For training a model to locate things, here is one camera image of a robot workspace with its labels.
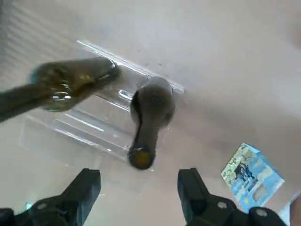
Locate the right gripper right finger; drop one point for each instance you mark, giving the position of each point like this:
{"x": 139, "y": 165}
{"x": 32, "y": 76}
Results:
{"x": 200, "y": 207}

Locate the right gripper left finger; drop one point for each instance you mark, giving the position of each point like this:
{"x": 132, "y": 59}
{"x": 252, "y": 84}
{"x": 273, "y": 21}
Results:
{"x": 75, "y": 200}

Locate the dark green glass wine bottle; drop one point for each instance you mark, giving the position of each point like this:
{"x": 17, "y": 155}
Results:
{"x": 152, "y": 101}
{"x": 70, "y": 77}

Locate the clear acrylic stepped shelf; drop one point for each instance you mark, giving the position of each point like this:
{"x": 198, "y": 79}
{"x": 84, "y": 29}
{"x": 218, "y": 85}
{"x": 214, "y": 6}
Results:
{"x": 70, "y": 131}

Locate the blue printed packet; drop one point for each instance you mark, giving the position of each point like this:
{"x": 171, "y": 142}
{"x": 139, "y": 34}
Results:
{"x": 249, "y": 174}

